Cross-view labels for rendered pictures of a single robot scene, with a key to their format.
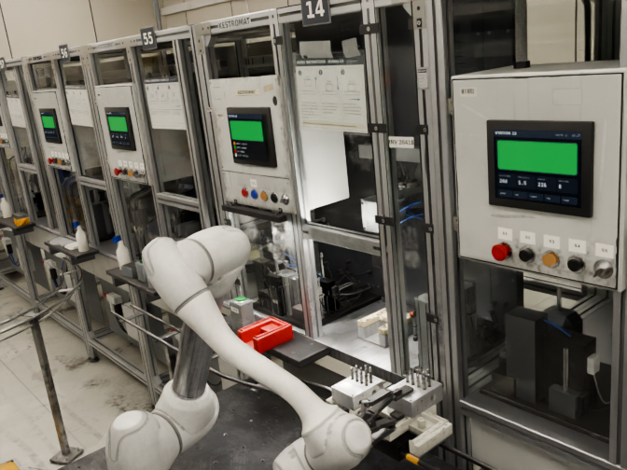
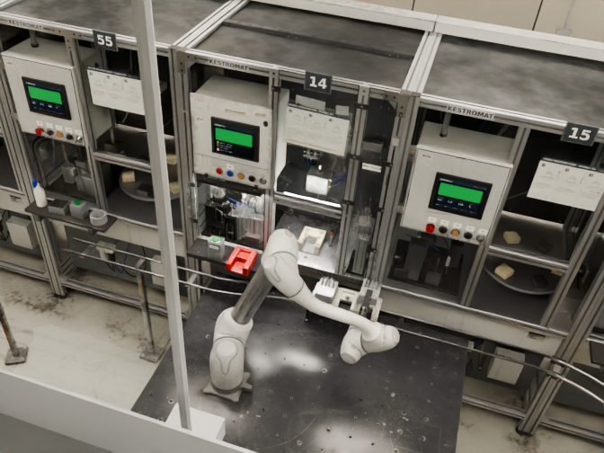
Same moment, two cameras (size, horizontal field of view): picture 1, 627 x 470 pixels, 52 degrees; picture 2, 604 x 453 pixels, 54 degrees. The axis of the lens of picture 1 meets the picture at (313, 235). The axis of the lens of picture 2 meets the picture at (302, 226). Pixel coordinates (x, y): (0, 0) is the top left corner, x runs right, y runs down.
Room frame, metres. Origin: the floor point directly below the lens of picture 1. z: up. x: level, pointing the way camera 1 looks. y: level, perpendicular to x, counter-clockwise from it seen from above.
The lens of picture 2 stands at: (0.03, 1.40, 3.15)
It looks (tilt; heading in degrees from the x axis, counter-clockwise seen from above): 39 degrees down; 323
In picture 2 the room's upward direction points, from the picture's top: 5 degrees clockwise
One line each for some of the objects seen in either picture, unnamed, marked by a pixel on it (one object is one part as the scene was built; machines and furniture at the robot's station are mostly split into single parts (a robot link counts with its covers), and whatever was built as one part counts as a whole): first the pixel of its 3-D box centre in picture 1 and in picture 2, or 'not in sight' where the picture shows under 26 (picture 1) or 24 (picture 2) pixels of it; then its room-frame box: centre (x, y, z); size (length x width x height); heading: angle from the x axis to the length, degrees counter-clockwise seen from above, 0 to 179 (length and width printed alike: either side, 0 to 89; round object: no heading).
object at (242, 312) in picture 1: (243, 313); (217, 246); (2.27, 0.29, 0.97); 0.08 x 0.08 x 0.12; 39
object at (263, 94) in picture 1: (275, 138); (239, 132); (2.35, 0.10, 1.60); 0.42 x 0.29 x 0.46; 39
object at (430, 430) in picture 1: (386, 422); (345, 304); (1.64, -0.15, 0.84); 0.36 x 0.14 x 0.10; 39
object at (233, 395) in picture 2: not in sight; (230, 381); (1.61, 0.57, 0.71); 0.22 x 0.18 x 0.06; 39
